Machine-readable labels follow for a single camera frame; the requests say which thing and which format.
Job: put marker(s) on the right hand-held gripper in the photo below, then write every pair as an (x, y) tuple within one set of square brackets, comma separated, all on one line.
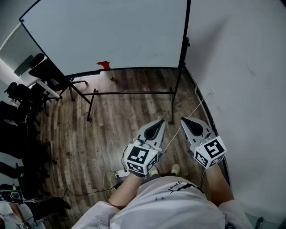
[(211, 152)]

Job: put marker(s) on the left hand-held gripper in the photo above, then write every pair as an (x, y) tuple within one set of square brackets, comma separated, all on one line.
[(137, 156)]

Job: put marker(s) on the white whiteboard with black frame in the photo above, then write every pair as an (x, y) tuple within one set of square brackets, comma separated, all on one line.
[(105, 33)]

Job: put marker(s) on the person's right forearm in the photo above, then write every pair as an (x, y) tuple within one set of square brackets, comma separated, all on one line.
[(217, 185)]

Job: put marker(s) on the person's left forearm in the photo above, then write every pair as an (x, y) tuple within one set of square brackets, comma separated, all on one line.
[(125, 192)]

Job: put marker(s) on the black metal whiteboard stand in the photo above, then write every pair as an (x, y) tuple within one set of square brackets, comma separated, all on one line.
[(131, 93)]

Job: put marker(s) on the person's left shoe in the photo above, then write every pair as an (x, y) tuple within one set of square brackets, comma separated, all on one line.
[(154, 171)]

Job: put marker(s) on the person's shoe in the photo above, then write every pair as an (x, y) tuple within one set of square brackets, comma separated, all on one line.
[(154, 171), (175, 169)]

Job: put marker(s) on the person's right shoe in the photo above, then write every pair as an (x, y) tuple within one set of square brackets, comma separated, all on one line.
[(175, 169)]

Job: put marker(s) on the white power adapter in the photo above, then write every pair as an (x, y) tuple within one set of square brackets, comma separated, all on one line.
[(122, 173)]

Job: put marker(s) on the person's white t-shirt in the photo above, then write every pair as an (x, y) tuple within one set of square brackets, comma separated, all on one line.
[(169, 208)]

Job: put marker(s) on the red magnetic eraser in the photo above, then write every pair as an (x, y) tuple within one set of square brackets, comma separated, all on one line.
[(104, 64)]

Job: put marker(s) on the silver chair wheel base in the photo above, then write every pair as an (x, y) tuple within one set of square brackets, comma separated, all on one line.
[(78, 81)]

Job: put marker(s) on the black office chair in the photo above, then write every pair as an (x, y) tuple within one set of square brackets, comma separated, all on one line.
[(24, 94), (15, 134), (48, 71)]

